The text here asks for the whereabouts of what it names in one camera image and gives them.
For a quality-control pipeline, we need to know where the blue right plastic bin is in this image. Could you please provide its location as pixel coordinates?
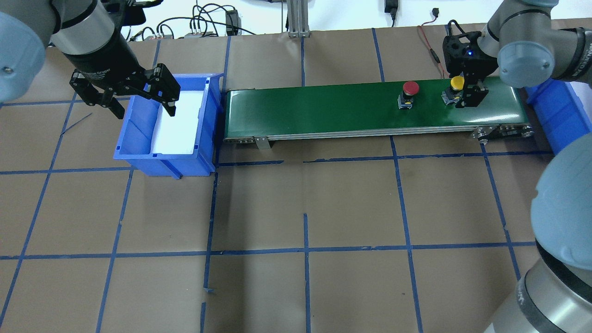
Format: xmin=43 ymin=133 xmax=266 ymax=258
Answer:
xmin=525 ymin=79 xmax=592 ymax=154

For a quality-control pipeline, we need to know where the blue plastic bin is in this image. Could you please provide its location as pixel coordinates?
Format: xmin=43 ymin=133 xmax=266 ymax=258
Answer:
xmin=113 ymin=73 xmax=223 ymax=179
xmin=525 ymin=79 xmax=592 ymax=154

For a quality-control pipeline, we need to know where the red black wire pair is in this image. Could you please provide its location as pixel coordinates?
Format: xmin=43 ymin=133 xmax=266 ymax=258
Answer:
xmin=417 ymin=9 xmax=449 ymax=79

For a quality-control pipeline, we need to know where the white foam pad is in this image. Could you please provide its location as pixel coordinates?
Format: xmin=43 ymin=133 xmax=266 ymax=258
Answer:
xmin=151 ymin=91 xmax=204 ymax=154

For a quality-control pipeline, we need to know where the yellow push button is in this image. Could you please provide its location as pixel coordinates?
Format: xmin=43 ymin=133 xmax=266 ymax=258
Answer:
xmin=441 ymin=75 xmax=465 ymax=105

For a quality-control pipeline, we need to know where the red push button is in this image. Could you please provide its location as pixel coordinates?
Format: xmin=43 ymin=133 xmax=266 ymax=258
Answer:
xmin=397 ymin=81 xmax=420 ymax=110

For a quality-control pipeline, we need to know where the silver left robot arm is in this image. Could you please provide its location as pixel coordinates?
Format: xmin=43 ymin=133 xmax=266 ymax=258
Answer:
xmin=0 ymin=0 xmax=180 ymax=119

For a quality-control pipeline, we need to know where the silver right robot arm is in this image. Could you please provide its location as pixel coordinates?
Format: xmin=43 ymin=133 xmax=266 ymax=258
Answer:
xmin=443 ymin=0 xmax=592 ymax=333

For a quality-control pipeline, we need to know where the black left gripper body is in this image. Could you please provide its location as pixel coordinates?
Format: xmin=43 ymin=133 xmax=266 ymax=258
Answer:
xmin=69 ymin=44 xmax=180 ymax=108

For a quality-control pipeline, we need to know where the aluminium frame post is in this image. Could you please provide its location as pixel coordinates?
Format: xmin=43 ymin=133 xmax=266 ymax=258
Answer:
xmin=287 ymin=0 xmax=310 ymax=38

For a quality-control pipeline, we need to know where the green conveyor belt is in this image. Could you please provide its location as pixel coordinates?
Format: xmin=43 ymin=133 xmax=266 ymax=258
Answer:
xmin=224 ymin=77 xmax=534 ymax=148

